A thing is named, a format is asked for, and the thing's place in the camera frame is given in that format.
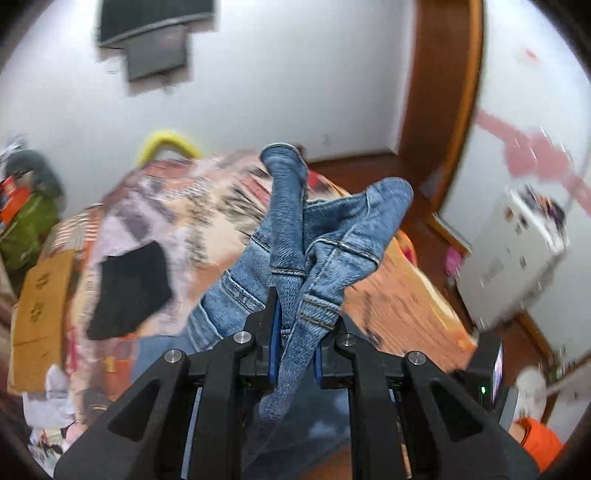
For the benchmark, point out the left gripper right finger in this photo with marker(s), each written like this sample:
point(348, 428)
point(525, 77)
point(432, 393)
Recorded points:
point(412, 420)

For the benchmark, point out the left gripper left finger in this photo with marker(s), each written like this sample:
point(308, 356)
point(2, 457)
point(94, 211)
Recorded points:
point(182, 418)

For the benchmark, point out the blue denim jeans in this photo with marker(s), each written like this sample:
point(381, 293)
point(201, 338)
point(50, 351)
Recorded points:
point(310, 252)

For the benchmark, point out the person right hand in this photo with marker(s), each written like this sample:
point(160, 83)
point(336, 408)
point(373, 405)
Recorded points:
point(520, 429)

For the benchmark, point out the white cabinet with stickers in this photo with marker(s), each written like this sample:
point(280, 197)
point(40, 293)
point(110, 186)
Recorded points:
point(512, 258)

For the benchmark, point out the white papers pile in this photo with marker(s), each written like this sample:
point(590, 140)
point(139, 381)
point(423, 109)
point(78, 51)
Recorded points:
point(51, 416)

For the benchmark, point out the black folded garment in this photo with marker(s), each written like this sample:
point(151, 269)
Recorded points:
point(133, 287)

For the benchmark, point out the flat cardboard box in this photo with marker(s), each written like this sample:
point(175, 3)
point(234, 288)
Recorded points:
point(37, 341)

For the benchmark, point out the patterned bed blanket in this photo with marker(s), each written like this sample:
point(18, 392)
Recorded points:
point(202, 213)

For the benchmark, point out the yellow curved headboard piece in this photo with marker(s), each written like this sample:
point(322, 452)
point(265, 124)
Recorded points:
point(165, 140)

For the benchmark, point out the orange box on pile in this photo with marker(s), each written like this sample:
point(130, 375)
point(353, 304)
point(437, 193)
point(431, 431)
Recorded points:
point(13, 198)

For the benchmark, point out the wooden door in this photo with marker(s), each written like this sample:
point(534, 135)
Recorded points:
point(448, 41)

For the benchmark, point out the small dark wall monitor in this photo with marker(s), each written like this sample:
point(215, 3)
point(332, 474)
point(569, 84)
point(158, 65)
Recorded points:
point(156, 52)

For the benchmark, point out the black wall television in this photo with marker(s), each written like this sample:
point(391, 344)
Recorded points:
point(122, 19)

